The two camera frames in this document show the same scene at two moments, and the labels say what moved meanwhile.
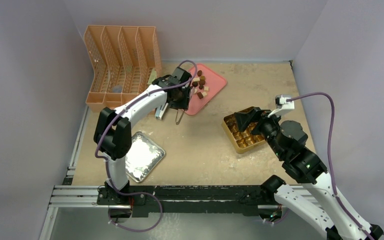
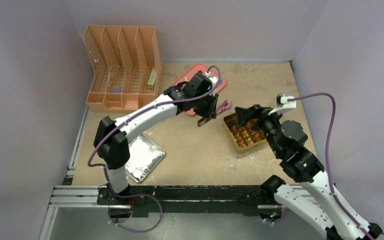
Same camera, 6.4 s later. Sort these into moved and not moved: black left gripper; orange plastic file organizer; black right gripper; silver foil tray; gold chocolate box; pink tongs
Moved: black left gripper; pink tongs
Not moved: gold chocolate box; orange plastic file organizer; silver foil tray; black right gripper
